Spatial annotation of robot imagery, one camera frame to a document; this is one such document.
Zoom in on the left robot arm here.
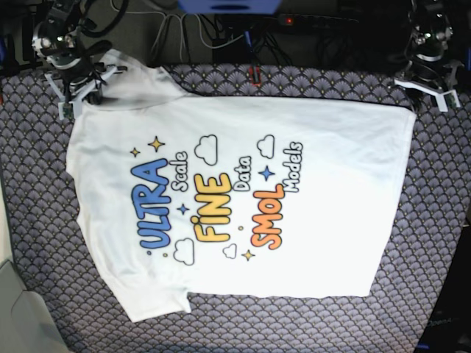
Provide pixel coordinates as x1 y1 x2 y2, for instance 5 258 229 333
394 1 464 113

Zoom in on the black power strip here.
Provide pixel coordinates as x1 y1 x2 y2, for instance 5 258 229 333
277 13 359 28

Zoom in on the blue box at top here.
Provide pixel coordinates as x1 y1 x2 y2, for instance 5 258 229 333
178 0 282 15

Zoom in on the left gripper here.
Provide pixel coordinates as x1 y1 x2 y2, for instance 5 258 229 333
393 31 463 113

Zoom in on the fan-patterned grey tablecloth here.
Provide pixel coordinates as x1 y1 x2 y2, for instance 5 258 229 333
1 71 470 352

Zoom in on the white printed T-shirt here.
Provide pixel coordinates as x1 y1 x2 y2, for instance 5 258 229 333
66 50 416 322

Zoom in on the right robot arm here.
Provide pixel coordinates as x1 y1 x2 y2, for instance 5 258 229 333
32 1 129 120

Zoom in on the red table clamp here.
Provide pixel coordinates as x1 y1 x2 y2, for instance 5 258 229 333
249 65 262 87

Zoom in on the white cable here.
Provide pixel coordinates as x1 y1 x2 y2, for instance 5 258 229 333
110 0 247 63

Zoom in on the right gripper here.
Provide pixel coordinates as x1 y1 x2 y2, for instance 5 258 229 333
32 21 127 120

